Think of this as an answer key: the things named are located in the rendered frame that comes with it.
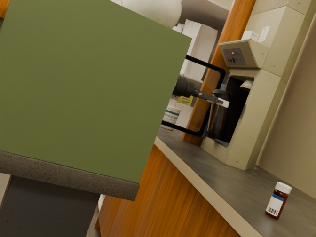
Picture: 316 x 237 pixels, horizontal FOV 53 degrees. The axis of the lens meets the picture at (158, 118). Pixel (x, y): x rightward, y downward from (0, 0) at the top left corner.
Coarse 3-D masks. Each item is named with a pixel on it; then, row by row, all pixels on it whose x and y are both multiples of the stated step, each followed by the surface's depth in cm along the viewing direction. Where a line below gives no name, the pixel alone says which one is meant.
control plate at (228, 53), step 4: (236, 48) 156; (224, 52) 170; (228, 52) 165; (240, 52) 153; (228, 56) 168; (232, 56) 163; (236, 56) 159; (240, 56) 155; (232, 60) 165; (244, 60) 154; (228, 64) 172; (232, 64) 167; (236, 64) 163; (240, 64) 159; (244, 64) 156
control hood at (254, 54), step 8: (240, 40) 149; (248, 40) 142; (224, 48) 168; (232, 48) 159; (240, 48) 152; (248, 48) 145; (256, 48) 144; (264, 48) 144; (224, 56) 172; (248, 56) 148; (256, 56) 144; (264, 56) 145; (248, 64) 152; (256, 64) 145
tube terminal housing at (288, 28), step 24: (264, 24) 156; (288, 24) 145; (288, 48) 147; (240, 72) 164; (264, 72) 146; (288, 72) 159; (264, 96) 149; (240, 120) 149; (264, 120) 151; (216, 144) 163; (240, 144) 150; (240, 168) 152
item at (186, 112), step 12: (180, 72) 172; (192, 72) 173; (204, 72) 174; (216, 72) 175; (204, 84) 175; (216, 84) 175; (192, 96) 175; (168, 108) 174; (180, 108) 175; (192, 108) 176; (204, 108) 176; (168, 120) 175; (180, 120) 176; (192, 120) 176
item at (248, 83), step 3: (246, 81) 160; (249, 81) 158; (252, 81) 157; (243, 84) 161; (246, 84) 158; (249, 84) 157; (252, 84) 156; (240, 87) 166; (243, 87) 168; (246, 87) 157; (249, 87) 156; (246, 90) 170; (249, 90) 170
